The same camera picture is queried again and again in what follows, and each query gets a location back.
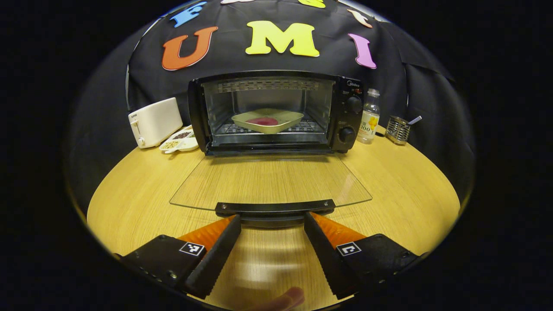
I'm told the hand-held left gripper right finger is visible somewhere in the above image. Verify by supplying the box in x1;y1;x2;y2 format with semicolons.
304;211;426;300

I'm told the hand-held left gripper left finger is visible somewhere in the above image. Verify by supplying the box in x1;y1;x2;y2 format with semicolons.
114;214;242;299

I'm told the black electric oven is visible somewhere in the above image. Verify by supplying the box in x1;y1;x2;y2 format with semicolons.
169;70;373;228

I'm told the white square plate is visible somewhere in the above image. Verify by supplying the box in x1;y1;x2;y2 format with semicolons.
231;108;304;134

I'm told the metal oven rack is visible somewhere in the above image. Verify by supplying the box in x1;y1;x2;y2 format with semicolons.
215;121;324;135

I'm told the white sectioned snack dish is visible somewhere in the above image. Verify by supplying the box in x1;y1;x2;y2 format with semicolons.
159;125;199;154

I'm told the clear bottle with yellow label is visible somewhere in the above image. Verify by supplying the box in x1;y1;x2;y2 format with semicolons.
356;89;381;144

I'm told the white toaster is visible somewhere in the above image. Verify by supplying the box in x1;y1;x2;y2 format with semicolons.
128;97;183;149

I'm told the black backdrop cloth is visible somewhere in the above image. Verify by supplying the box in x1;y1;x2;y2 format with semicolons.
69;0;474;203

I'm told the metal wire holder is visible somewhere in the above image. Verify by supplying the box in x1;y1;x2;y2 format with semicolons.
385;115;411;145

